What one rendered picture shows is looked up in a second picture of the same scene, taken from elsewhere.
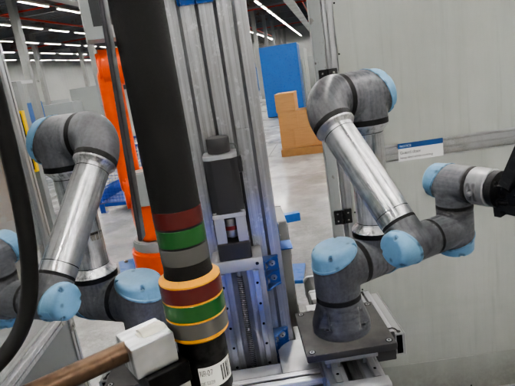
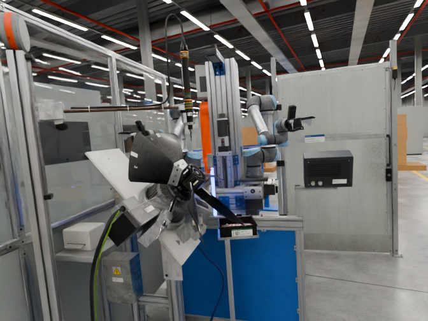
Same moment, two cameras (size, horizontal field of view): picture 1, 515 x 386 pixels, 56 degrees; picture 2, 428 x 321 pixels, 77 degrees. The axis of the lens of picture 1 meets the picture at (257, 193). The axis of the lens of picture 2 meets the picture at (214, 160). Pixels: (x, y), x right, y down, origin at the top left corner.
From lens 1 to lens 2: 115 cm
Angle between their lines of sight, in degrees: 17
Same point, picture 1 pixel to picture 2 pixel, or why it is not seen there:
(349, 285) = (255, 160)
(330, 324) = (248, 172)
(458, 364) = (330, 237)
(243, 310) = (224, 169)
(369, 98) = (265, 102)
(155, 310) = (197, 162)
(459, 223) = (281, 135)
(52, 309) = not seen: hidden behind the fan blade
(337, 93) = (254, 100)
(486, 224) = not seen: hidden behind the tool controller
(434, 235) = (272, 137)
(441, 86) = (324, 113)
